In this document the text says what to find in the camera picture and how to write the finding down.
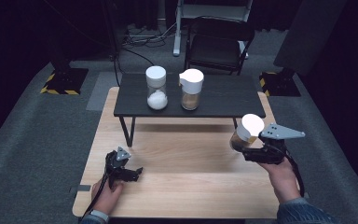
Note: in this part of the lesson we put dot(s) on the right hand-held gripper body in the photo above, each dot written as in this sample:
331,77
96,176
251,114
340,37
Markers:
270,154

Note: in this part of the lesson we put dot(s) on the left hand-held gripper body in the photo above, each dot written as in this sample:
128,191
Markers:
113,171

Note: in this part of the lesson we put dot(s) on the black shelf with metal legs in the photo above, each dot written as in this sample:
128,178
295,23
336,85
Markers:
220,96

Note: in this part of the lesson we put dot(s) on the flat-lid jar with white granules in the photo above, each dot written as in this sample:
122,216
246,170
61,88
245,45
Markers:
157,93

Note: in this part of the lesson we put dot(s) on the spout-lid jar with tan powder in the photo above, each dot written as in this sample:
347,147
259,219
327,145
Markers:
191,85

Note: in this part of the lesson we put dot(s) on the person's left hand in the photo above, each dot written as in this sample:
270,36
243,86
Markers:
105,199

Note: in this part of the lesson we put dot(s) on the person's right hand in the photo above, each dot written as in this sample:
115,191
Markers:
284,182

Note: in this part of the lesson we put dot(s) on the grey tape strip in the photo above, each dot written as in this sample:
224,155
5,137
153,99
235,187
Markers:
306,196
83,188

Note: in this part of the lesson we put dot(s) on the light grey wristwatch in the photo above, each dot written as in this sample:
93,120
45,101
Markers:
99,215

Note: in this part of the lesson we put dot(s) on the black stand base hazard tape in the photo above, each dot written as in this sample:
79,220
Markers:
66,81
281,84

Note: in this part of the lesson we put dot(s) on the black folding chair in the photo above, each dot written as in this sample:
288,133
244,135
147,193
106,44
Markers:
217,46

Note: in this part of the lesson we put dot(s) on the grey upright panel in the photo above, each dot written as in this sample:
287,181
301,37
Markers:
310,34

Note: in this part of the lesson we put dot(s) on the dark stand pole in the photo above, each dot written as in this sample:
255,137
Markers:
112,28

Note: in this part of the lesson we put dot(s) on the white desk frame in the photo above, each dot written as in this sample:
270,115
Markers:
180,28

